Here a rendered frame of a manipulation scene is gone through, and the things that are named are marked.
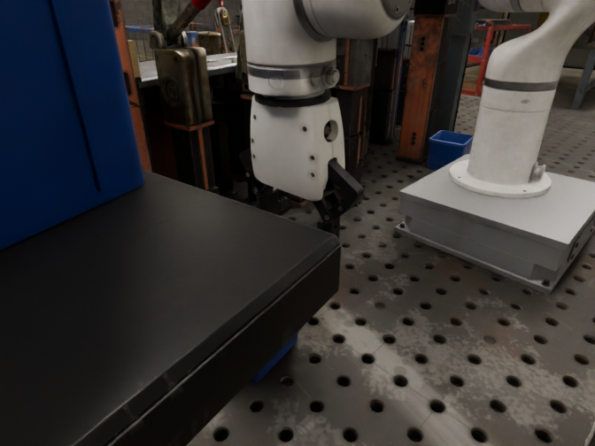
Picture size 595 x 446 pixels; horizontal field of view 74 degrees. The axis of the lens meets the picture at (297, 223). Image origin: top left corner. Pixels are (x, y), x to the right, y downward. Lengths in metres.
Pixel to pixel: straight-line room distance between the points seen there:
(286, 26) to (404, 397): 0.42
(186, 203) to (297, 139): 0.21
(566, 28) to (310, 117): 0.52
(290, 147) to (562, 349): 0.47
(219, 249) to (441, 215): 0.65
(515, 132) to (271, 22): 0.57
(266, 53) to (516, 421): 0.47
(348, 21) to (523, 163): 0.60
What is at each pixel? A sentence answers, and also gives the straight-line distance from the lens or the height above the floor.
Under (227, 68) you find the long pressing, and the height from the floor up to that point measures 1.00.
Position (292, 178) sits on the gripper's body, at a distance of 0.41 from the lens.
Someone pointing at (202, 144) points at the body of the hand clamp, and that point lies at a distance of 0.73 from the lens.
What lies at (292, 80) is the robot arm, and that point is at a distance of 0.37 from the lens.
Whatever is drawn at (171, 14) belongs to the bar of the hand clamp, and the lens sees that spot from 0.72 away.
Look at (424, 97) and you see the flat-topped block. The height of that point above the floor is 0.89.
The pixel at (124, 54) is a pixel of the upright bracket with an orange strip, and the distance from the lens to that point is 0.66.
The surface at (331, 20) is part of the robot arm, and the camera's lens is 0.33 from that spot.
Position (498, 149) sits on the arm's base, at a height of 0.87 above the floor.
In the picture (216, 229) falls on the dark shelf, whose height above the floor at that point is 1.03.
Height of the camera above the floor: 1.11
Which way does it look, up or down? 29 degrees down
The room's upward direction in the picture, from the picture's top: straight up
